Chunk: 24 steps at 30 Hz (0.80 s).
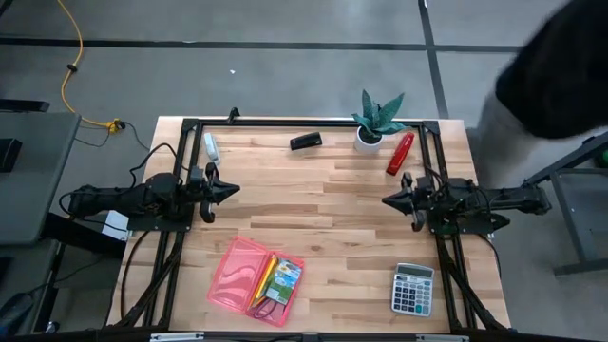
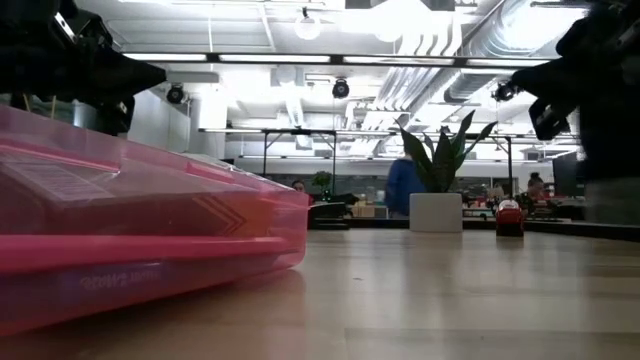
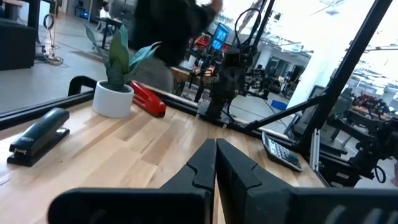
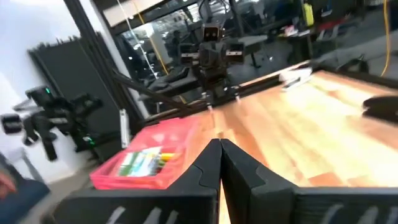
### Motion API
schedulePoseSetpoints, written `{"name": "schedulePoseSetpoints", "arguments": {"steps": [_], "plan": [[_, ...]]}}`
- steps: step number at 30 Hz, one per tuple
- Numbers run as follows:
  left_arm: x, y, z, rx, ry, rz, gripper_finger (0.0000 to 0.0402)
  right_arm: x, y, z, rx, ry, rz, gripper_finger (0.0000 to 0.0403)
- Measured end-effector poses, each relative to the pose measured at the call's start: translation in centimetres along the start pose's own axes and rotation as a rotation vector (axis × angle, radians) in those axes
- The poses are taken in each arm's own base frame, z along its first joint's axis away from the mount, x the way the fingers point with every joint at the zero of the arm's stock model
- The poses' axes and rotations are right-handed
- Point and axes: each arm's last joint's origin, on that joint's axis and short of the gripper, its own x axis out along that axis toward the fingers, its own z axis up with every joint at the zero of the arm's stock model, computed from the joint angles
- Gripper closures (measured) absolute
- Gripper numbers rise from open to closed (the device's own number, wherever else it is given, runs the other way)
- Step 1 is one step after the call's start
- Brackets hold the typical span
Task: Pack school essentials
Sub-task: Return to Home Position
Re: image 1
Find yellow floor cable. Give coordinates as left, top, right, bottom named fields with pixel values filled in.
left=55, top=0, right=126, bottom=134

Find pale blue stapler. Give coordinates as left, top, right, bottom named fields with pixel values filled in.
left=203, top=132, right=222, bottom=167

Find silver aluminium bracket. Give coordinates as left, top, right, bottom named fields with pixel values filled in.
left=149, top=332, right=205, bottom=342
left=416, top=333, right=469, bottom=342

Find grey desk calculator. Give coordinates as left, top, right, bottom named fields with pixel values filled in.
left=390, top=262, right=435, bottom=318

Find grey side table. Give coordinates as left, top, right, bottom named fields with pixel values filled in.
left=0, top=111, right=82, bottom=246

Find pink transparent pencil case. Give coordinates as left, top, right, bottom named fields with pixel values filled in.
left=206, top=236, right=307, bottom=329

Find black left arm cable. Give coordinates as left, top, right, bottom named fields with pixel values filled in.
left=126, top=142, right=191, bottom=187

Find blue scissors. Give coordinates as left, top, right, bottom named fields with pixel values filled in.
left=253, top=297, right=287, bottom=321

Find white box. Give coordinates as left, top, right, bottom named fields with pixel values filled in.
left=101, top=209, right=131, bottom=241

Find green scissors with yellow sheath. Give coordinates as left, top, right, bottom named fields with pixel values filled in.
left=256, top=255, right=280, bottom=301

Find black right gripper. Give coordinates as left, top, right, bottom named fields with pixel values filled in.
left=381, top=171, right=431, bottom=234

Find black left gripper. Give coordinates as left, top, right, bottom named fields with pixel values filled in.
left=190, top=161, right=241, bottom=225

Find black stapler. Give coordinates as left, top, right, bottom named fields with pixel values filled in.
left=290, top=131, right=324, bottom=152

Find dark metal stand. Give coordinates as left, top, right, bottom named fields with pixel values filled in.
left=523, top=131, right=608, bottom=276

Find green crayon box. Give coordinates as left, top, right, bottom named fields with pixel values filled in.
left=264, top=258, right=304, bottom=307

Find person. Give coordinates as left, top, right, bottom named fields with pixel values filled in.
left=467, top=0, right=608, bottom=191

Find black metal table frame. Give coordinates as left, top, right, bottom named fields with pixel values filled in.
left=106, top=107, right=513, bottom=336

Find green plant in white pot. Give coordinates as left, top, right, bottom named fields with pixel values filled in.
left=351, top=88, right=409, bottom=155

